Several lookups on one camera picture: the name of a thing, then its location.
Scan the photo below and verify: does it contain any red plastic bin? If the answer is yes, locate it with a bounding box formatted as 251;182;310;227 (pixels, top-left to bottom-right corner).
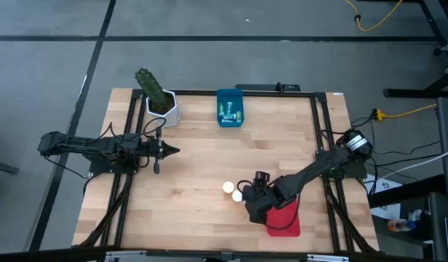
265;199;302;238

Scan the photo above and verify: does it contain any white printed paper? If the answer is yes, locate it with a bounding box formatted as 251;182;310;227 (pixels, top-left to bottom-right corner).
364;174;403;219

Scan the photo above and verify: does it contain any black desk leg frame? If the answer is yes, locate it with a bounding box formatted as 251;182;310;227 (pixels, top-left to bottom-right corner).
382;0;448;99

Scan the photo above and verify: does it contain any colourful small package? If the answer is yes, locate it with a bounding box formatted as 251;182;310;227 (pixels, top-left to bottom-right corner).
386;218;416;233

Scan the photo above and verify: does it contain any silver aluminium rail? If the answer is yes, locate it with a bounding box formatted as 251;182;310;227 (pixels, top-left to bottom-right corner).
103;249;351;262

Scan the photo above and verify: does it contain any yellow power cord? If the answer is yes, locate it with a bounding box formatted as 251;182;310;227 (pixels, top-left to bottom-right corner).
372;104;438;122

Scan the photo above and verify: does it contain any yellow cable with black connector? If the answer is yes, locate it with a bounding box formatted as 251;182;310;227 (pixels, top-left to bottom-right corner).
343;0;404;32

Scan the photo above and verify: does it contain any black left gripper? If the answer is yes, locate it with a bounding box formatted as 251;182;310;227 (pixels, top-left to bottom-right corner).
136;126;181;175

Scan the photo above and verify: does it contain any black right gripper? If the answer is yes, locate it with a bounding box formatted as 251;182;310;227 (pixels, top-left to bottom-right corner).
243;170;287;225

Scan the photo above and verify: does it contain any white cable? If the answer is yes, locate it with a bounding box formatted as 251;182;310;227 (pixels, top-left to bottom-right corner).
376;147;448;181

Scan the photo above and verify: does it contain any dark grey furniture foot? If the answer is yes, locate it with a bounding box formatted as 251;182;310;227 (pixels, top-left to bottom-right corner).
0;158;20;175

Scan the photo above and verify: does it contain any blue plastic bin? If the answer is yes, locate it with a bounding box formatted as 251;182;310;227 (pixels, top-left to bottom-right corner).
216;88;245;129

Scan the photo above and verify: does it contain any white hexagonal plant pot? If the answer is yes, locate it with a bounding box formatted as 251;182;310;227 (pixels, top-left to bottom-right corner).
145;89;182;128

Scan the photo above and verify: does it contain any green cactus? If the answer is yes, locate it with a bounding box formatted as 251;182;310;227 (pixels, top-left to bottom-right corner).
134;67;169;113

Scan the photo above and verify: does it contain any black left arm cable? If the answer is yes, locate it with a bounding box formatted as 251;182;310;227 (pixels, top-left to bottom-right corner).
142;116;167;138

